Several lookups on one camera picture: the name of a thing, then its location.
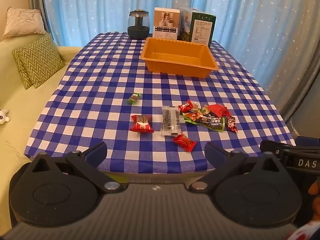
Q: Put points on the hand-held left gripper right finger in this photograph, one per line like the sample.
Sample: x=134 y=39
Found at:
x=215 y=152

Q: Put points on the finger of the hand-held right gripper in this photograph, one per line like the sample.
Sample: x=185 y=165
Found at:
x=275 y=148
x=308 y=142

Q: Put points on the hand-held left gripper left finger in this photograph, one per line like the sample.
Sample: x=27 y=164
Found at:
x=96 y=152

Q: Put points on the small red snack packet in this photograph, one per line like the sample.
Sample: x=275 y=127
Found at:
x=185 y=142

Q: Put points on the red twisted candy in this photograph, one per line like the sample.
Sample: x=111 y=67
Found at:
x=232 y=124

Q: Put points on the dark green snack packet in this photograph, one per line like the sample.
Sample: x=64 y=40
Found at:
x=205 y=121

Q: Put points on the plain red snack packet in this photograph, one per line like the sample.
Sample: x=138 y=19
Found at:
x=218 y=110

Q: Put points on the small green white candy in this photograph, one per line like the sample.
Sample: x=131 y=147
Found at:
x=203 y=110

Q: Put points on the large red candy packet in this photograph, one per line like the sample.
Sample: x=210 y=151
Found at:
x=142 y=123

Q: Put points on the red packet white label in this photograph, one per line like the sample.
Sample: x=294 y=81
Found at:
x=186 y=106

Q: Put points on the clear packet black sesame bar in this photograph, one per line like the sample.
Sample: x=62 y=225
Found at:
x=170 y=121

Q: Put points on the orange plastic tray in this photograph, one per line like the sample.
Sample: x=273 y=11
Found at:
x=178 y=55

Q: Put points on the blue white checked tablecloth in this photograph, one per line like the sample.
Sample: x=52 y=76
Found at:
x=100 y=80

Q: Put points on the yellow green sofa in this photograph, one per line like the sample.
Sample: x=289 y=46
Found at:
x=15 y=142

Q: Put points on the white plush toy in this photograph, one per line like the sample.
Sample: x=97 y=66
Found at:
x=3 y=116

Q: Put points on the green zigzag pillow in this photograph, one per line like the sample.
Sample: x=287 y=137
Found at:
x=21 y=67
x=41 y=60

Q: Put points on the blue star curtain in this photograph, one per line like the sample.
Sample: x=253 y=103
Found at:
x=250 y=30

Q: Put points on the green milk carton box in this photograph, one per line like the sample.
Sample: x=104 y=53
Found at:
x=197 y=26

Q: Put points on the dark green glass humidifier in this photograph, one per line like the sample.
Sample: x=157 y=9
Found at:
x=138 y=25

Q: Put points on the white humidifier box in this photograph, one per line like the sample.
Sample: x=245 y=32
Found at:
x=166 y=23

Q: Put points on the beige marbled pillow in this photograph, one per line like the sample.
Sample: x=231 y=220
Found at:
x=23 y=21

